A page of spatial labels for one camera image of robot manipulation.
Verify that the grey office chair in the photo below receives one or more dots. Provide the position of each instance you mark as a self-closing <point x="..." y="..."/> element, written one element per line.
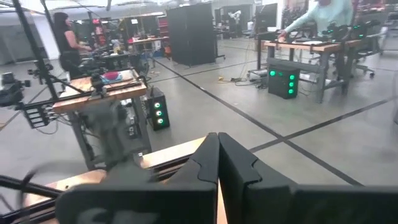
<point x="367" y="46"/>

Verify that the person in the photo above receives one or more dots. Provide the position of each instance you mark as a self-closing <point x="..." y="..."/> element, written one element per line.
<point x="326" y="14"/>
<point x="66" y="46"/>

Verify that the black partition screen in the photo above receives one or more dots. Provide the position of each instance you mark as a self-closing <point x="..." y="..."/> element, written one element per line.
<point x="191" y="34"/>

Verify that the black camera on rail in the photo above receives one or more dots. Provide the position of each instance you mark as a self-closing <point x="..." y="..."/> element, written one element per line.
<point x="98" y="81"/>

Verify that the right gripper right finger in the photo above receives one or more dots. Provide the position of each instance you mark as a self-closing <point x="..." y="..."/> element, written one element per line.
<point x="239" y="186"/>

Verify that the black station frame post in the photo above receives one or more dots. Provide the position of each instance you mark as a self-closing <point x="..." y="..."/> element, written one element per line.
<point x="34" y="49"/>

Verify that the black computer monitor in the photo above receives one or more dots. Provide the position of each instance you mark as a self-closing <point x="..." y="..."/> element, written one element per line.
<point x="266" y="15"/>

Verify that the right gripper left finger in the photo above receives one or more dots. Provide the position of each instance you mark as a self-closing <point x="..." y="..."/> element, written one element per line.
<point x="208" y="168"/>

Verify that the black computer tower green lights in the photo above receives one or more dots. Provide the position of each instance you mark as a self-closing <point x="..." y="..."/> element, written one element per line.
<point x="157" y="109"/>
<point x="283" y="82"/>

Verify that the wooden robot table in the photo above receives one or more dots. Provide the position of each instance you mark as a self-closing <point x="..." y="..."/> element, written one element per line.
<point x="93" y="99"/>
<point x="323" y="48"/>

